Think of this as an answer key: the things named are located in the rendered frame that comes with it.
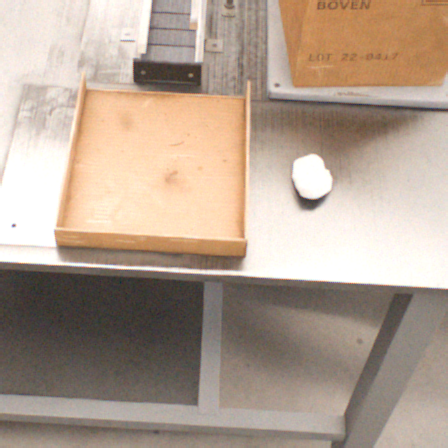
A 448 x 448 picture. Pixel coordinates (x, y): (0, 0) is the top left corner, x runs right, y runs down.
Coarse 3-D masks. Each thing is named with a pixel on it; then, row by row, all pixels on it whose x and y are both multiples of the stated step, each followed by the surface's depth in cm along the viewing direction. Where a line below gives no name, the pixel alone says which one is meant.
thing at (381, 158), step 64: (0, 0) 147; (64, 0) 147; (128, 0) 148; (256, 0) 149; (0, 64) 137; (64, 64) 138; (128, 64) 138; (256, 64) 139; (0, 128) 129; (64, 128) 129; (256, 128) 130; (320, 128) 131; (384, 128) 131; (0, 192) 121; (256, 192) 123; (384, 192) 123; (0, 256) 115; (64, 256) 115; (128, 256) 115; (192, 256) 116; (256, 256) 116; (320, 256) 116; (384, 256) 116
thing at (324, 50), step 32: (288, 0) 136; (320, 0) 119; (352, 0) 120; (384, 0) 120; (416, 0) 120; (288, 32) 136; (320, 32) 124; (352, 32) 124; (384, 32) 125; (416, 32) 125; (320, 64) 129; (352, 64) 129; (384, 64) 130; (416, 64) 130
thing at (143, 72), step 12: (204, 0) 141; (204, 12) 139; (204, 24) 138; (204, 36) 136; (144, 72) 134; (156, 72) 134; (168, 72) 133; (180, 72) 133; (192, 72) 133; (180, 84) 135; (192, 84) 135
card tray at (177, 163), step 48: (96, 96) 133; (144, 96) 133; (192, 96) 134; (96, 144) 127; (144, 144) 127; (192, 144) 127; (240, 144) 128; (96, 192) 121; (144, 192) 122; (192, 192) 122; (240, 192) 122; (96, 240) 114; (144, 240) 114; (192, 240) 113; (240, 240) 113
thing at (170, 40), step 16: (160, 0) 141; (176, 0) 141; (160, 16) 138; (176, 16) 138; (160, 32) 136; (176, 32) 136; (192, 32) 136; (160, 48) 133; (176, 48) 134; (192, 48) 134; (192, 64) 132
